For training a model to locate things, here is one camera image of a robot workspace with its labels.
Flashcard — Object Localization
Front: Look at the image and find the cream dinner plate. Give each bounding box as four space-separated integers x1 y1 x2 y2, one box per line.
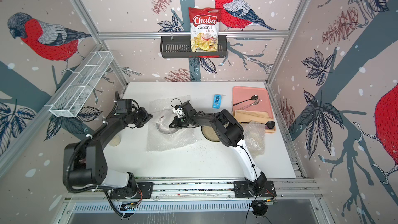
201 126 220 142

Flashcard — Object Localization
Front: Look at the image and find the dark rimmed plate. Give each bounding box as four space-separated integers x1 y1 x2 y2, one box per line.
155 114 179 135

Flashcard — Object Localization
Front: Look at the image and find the bubble wrap sheet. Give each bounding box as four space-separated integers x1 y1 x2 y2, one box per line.
146 95 199 152
243 121 265 158

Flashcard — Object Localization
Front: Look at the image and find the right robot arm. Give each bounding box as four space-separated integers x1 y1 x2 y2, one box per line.
169 101 274 197

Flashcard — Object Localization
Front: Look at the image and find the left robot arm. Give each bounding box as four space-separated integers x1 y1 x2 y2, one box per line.
62 107 153 197

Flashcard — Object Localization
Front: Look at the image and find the blue tape dispenser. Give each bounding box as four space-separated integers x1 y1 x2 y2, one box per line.
212 94 222 109

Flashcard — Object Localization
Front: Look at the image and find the wooden cutting board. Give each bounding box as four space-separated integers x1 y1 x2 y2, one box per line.
234 110 276 133

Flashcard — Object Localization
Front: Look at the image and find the pink tray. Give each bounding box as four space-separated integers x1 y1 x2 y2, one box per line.
232 86 273 117

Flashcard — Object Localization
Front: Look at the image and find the black spoon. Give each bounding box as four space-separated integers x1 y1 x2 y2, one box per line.
233 95 259 106

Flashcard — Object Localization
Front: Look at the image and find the metal fork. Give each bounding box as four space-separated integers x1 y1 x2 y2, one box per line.
240 99 262 110

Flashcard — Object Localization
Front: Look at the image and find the black ladle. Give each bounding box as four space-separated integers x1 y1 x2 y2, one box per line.
241 120 276 130

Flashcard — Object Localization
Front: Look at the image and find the Chuba cassava chips bag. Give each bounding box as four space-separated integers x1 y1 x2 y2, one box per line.
188 7 221 52

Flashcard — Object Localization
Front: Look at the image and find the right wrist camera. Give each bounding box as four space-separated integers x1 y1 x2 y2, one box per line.
173 106 184 118

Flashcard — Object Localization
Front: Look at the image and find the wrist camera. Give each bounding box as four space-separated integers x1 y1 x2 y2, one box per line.
113 91 139 115
173 106 184 118

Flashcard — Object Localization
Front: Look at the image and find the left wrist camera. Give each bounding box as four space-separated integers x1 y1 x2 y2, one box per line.
113 91 139 115

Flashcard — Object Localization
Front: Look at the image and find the white mesh wall basket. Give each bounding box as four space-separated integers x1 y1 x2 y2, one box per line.
49 51 114 117

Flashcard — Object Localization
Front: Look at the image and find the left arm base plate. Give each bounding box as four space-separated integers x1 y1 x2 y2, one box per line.
110 182 153 200

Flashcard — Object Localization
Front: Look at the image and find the black wire shelf basket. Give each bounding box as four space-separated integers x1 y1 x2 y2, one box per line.
160 35 228 59

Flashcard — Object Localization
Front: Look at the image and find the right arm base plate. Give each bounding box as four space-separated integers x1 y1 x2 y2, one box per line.
232 180 277 198

